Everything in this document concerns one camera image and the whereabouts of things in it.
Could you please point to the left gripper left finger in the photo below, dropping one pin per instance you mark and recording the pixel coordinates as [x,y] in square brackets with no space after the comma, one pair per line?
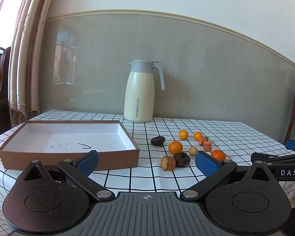
[56,199]

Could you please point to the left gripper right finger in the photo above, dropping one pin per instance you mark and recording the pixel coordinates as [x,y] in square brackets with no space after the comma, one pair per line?
[238,199]

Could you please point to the orange carrot chunk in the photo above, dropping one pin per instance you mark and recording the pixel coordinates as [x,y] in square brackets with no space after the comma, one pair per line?
[207,146]

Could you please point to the tan longan fruit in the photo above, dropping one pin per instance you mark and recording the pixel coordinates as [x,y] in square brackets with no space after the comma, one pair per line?
[193,151]

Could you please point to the brownish carrot chunk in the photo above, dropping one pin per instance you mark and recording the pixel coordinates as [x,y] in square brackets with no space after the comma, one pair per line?
[202,139]

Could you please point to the dark round shrivelled fruit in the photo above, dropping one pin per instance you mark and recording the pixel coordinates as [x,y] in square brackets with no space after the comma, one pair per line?
[181,159]

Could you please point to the small kumquat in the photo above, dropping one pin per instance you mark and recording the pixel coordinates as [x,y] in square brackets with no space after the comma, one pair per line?
[197,135]
[183,134]

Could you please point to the carrot head chunk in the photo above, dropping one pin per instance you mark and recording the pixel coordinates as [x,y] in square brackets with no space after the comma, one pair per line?
[168,163]

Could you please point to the large orange tangerine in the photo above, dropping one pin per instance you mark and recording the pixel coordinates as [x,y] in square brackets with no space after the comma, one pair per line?
[175,147]

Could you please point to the dark wrinkled fruit elongated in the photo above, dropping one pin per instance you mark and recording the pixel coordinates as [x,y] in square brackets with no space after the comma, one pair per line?
[158,141]

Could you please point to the brown cardboard box tray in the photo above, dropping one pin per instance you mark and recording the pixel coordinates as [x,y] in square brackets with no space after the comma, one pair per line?
[53,141]

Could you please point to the checkered white tablecloth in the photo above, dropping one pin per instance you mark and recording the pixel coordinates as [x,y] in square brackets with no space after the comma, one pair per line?
[237,140]

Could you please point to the beige lace curtain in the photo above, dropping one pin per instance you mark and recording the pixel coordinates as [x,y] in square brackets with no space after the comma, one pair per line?
[23,78]

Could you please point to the cream thermos jug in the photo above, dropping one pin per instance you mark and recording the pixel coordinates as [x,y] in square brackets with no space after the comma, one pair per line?
[140,90]

